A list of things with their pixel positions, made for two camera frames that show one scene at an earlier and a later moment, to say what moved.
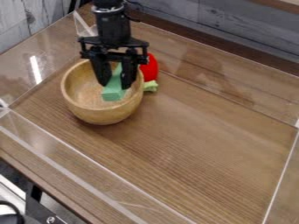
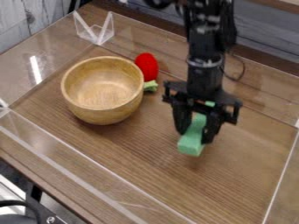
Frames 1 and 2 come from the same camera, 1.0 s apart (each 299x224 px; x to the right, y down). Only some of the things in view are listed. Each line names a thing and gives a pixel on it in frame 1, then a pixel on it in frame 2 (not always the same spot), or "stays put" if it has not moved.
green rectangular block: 115,91 -> 190,143
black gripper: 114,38 -> 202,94
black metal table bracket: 38,213 stays put
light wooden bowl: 83,96 stays put
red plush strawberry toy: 148,72 stays put
